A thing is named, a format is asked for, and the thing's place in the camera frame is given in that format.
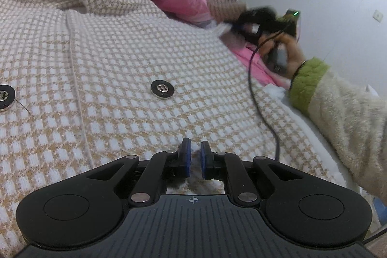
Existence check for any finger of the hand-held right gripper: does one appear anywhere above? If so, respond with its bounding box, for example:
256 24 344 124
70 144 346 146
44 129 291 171
235 8 260 34

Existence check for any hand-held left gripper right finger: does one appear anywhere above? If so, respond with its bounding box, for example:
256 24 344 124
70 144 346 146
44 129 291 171
201 140 303 207

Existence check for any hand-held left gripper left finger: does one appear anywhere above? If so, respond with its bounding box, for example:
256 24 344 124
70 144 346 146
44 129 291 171
88 137 192 207

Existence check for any beige white checked coat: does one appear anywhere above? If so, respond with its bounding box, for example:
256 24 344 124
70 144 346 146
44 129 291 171
0 0 342 249

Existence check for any person's right hand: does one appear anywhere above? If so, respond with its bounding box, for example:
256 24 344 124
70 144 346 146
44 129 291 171
259 34 306 80

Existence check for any black cable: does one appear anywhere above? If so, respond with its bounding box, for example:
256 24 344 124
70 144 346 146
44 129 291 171
248 21 298 162
363 226 387 245

